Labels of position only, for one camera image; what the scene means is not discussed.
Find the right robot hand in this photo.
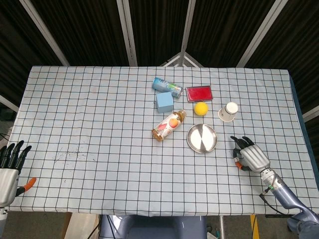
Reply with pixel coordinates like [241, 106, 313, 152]
[230, 135, 271, 173]

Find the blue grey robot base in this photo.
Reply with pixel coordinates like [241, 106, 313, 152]
[99, 215, 207, 239]

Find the white triangular frame brace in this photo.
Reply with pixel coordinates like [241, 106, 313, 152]
[160, 51, 204, 67]

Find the white frame post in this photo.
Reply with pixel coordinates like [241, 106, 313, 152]
[19, 0, 70, 67]
[179, 0, 197, 66]
[116, 0, 138, 67]
[236, 0, 285, 67]

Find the silver metal plate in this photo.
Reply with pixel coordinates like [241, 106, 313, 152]
[186, 123, 218, 154]

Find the yellow ball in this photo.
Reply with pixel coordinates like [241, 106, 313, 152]
[194, 102, 209, 117]

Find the white paper cup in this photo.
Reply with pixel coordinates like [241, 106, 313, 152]
[218, 102, 239, 123]

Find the peach juice bottle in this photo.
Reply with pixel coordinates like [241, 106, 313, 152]
[152, 110, 187, 142]

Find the light blue cube box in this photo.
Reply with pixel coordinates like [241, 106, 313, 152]
[156, 91, 174, 114]

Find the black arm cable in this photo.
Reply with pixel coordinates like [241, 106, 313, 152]
[259, 174, 295, 215]

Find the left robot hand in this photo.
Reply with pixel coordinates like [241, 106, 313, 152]
[0, 140, 37, 207]

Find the red flat tray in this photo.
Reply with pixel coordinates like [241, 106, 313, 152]
[185, 85, 214, 103]

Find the checkered tablecloth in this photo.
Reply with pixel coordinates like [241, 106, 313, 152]
[5, 65, 306, 217]

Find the blue green drink can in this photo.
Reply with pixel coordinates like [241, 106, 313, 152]
[152, 77, 183, 99]

